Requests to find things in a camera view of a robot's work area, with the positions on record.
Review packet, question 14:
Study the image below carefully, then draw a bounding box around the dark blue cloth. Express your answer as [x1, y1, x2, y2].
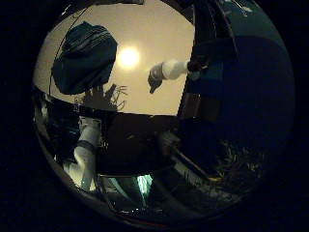
[50, 20, 119, 97]

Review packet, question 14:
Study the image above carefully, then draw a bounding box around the thin black cable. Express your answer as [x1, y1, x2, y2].
[47, 7, 89, 95]

